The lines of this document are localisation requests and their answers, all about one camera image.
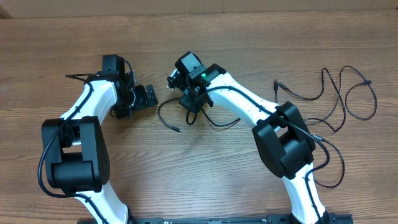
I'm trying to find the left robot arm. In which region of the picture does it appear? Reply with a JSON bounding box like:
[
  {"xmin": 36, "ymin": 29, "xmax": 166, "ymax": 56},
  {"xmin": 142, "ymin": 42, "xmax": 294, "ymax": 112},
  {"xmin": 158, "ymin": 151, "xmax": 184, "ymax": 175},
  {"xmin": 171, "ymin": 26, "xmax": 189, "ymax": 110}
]
[{"xmin": 37, "ymin": 54, "xmax": 158, "ymax": 223}]

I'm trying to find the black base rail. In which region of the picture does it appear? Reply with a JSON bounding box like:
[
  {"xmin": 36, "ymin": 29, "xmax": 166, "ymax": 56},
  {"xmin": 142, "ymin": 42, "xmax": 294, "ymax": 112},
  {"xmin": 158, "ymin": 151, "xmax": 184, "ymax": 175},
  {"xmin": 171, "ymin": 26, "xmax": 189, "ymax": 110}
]
[{"xmin": 77, "ymin": 213, "xmax": 354, "ymax": 224}]

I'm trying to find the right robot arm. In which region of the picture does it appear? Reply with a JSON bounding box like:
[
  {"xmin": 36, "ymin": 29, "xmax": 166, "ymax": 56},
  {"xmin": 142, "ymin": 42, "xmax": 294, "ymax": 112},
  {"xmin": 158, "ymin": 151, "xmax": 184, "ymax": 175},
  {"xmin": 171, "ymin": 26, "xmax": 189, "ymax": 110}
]
[{"xmin": 167, "ymin": 52, "xmax": 328, "ymax": 223}]

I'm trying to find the black glossy USB cable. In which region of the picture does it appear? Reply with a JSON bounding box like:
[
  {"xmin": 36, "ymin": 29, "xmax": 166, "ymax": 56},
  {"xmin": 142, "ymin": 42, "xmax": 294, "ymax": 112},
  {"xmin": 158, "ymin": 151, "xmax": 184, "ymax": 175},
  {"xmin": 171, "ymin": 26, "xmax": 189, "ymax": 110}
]
[{"xmin": 157, "ymin": 65, "xmax": 378, "ymax": 133}]

